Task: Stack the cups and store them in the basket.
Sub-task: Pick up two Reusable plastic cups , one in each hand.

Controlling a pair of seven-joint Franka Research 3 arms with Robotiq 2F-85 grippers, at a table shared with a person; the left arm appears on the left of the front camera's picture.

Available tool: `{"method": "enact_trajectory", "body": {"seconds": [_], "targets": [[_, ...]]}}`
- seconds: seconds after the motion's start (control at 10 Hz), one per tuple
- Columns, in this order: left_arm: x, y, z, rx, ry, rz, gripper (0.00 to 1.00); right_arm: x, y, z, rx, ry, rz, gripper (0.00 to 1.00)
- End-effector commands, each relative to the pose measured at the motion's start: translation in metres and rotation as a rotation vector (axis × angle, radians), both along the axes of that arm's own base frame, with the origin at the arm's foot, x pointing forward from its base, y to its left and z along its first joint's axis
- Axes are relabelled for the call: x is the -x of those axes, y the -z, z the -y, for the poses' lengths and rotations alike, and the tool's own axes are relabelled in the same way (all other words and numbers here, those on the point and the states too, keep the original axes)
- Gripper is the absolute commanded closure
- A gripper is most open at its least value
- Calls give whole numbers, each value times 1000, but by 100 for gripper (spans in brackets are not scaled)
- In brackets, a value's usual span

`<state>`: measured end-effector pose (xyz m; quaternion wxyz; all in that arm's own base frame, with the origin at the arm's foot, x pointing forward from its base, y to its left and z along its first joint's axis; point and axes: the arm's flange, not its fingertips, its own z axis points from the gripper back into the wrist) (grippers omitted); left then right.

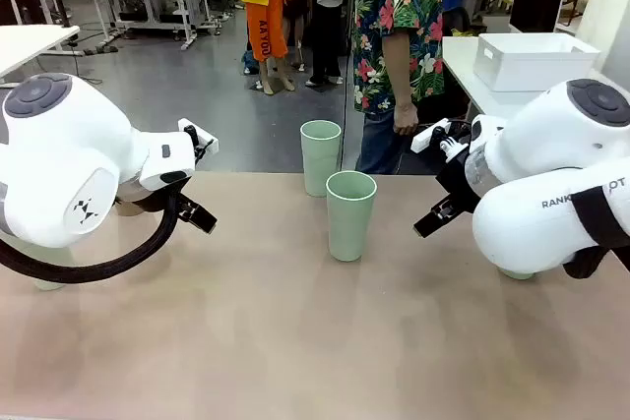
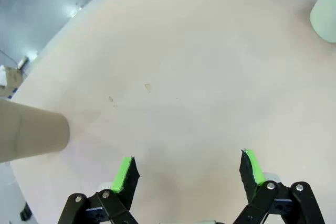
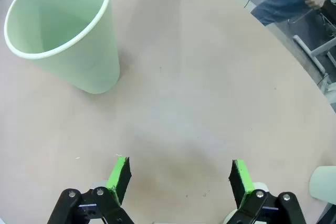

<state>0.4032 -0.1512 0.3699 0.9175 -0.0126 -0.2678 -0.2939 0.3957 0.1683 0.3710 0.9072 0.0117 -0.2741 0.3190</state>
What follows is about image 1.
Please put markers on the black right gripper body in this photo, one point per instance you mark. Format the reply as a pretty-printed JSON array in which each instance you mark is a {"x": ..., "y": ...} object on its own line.
[{"x": 458, "y": 179}]

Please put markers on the mannequin in black clothes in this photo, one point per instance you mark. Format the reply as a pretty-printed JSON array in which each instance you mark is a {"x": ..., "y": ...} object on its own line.
[{"x": 325, "y": 21}]

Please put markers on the brown plastic cup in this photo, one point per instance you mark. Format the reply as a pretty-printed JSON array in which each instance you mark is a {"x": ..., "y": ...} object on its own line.
[{"x": 129, "y": 207}]

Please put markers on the white plastic basket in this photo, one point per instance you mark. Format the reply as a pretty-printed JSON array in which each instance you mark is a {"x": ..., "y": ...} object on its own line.
[{"x": 531, "y": 63}]

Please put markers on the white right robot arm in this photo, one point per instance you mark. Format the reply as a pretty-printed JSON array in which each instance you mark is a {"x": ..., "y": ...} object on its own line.
[{"x": 541, "y": 144}]

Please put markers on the large white table with basket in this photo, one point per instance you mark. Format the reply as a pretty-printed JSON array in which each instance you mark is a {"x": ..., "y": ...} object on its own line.
[{"x": 460, "y": 66}]

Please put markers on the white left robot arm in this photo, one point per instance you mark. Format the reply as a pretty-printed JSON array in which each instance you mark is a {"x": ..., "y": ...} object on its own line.
[{"x": 64, "y": 154}]

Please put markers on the light green plastic cup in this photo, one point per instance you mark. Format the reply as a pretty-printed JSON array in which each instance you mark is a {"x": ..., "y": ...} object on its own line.
[
  {"x": 321, "y": 164},
  {"x": 49, "y": 286},
  {"x": 517, "y": 274},
  {"x": 350, "y": 223}
]

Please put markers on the person's right forearm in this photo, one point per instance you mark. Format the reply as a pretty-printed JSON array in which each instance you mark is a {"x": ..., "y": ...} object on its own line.
[{"x": 399, "y": 71}]

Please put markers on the white side table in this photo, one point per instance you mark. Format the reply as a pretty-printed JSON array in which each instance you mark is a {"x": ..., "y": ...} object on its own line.
[{"x": 29, "y": 41}]

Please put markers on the blue jeans legs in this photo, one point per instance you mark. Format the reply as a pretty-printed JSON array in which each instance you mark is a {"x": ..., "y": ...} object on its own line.
[{"x": 376, "y": 144}]

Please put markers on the person's right hand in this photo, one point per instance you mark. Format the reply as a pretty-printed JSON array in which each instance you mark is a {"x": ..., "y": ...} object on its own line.
[{"x": 406, "y": 120}]

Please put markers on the mannequin yellow jacket orange shorts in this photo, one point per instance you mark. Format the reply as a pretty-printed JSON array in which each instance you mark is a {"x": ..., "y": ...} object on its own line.
[{"x": 263, "y": 21}]

